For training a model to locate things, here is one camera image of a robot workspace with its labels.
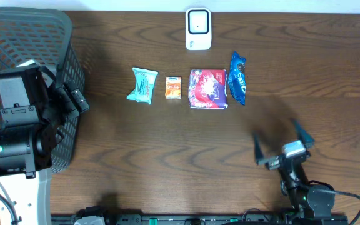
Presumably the orange tissue pack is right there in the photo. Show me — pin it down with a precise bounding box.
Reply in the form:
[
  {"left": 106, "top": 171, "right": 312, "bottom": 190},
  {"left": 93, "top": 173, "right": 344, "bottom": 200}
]
[{"left": 165, "top": 76, "right": 182, "bottom": 99}]

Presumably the grey plastic basket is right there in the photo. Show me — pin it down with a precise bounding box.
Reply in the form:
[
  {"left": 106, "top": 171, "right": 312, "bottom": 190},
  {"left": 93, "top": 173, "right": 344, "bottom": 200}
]
[{"left": 0, "top": 7, "right": 85, "bottom": 173}]

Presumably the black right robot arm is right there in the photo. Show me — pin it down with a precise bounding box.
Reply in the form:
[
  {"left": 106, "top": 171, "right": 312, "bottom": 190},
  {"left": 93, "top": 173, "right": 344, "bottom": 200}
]
[{"left": 253, "top": 119, "right": 335, "bottom": 221}]

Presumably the green wet wipes pack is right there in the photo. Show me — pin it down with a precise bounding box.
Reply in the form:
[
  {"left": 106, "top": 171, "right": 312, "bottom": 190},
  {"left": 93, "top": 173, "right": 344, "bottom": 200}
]
[{"left": 126, "top": 67, "right": 159, "bottom": 105}]

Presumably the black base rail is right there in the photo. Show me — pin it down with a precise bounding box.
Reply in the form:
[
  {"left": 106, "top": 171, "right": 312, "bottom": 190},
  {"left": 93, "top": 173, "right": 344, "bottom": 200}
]
[{"left": 51, "top": 206, "right": 349, "bottom": 225}]

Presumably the red purple pad pack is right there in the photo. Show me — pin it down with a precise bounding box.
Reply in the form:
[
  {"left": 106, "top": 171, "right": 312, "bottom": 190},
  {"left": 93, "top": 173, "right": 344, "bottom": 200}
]
[{"left": 188, "top": 69, "right": 228, "bottom": 109}]

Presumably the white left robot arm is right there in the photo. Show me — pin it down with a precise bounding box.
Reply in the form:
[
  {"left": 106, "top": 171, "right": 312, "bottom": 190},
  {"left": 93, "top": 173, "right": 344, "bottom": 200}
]
[{"left": 0, "top": 63, "right": 89, "bottom": 224}]

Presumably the blue Oreo cookie pack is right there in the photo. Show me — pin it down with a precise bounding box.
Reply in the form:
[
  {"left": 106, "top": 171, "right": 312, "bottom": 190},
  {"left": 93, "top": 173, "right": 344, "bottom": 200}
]
[{"left": 227, "top": 51, "right": 246, "bottom": 105}]

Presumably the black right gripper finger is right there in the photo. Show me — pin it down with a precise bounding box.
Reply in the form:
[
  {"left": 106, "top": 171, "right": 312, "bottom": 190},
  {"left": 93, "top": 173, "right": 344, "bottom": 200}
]
[
  {"left": 252, "top": 133, "right": 268, "bottom": 165},
  {"left": 291, "top": 119, "right": 314, "bottom": 149}
]

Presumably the white barcode scanner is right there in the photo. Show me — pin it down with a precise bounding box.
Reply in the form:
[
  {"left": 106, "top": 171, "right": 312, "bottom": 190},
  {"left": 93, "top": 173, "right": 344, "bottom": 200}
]
[{"left": 185, "top": 7, "right": 213, "bottom": 51}]

